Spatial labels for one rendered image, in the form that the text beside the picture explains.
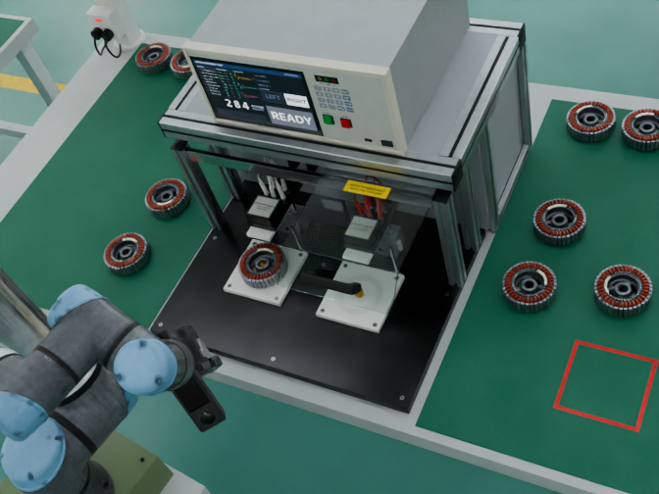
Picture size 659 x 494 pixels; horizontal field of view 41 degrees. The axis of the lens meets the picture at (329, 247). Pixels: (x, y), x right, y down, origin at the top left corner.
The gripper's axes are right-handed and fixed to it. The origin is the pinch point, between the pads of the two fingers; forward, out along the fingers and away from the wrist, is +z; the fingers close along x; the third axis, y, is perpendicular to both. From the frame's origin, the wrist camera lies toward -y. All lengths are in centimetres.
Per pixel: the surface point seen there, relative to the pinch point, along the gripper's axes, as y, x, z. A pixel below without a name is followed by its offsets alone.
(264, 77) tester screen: 45, -34, 11
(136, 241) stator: 41, 13, 61
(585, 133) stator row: 10, -93, 55
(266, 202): 30, -21, 42
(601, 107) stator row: 14, -101, 59
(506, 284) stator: -12, -57, 36
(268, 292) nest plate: 12.7, -11.3, 46.1
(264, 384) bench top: -5.3, -2.1, 37.7
